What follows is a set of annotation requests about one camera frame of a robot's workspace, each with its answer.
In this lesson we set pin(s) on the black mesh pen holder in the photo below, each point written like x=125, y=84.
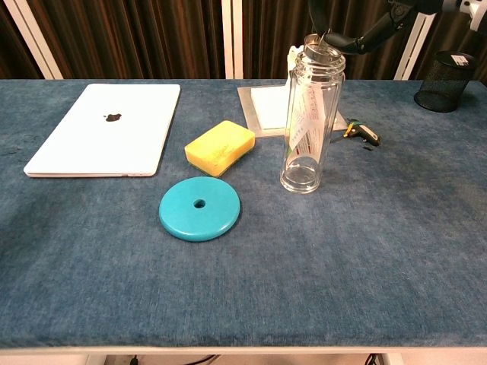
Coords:
x=443, y=83

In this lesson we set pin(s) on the clear glass bottle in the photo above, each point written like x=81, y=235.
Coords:
x=300, y=178

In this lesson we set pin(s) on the dark brown curtain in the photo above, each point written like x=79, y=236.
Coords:
x=133, y=38

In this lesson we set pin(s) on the white vertical frame post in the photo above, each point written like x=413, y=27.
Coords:
x=232, y=38

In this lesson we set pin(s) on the teal disc with hole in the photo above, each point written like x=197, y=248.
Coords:
x=182, y=216

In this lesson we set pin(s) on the small metal strainer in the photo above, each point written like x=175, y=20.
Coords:
x=316, y=51

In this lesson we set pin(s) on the black green hand tool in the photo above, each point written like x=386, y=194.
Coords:
x=363, y=131

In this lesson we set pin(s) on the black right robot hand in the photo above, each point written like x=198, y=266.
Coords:
x=374, y=34

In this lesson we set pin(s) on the white closed laptop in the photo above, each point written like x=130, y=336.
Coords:
x=106, y=133

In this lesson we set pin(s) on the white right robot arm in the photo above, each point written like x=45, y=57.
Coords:
x=473, y=11

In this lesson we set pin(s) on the white plastic clip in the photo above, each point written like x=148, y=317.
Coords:
x=292, y=57

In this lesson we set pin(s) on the yellow cleaning sponge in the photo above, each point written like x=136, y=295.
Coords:
x=218, y=146

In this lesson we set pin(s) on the blue felt tablecloth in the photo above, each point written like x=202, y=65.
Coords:
x=266, y=285

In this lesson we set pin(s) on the white slanted frame post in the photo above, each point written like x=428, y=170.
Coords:
x=412, y=49
x=34, y=42

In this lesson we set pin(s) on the white label sticker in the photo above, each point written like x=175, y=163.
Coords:
x=460, y=59

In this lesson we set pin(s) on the printed paper leaflet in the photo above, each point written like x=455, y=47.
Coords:
x=308, y=129

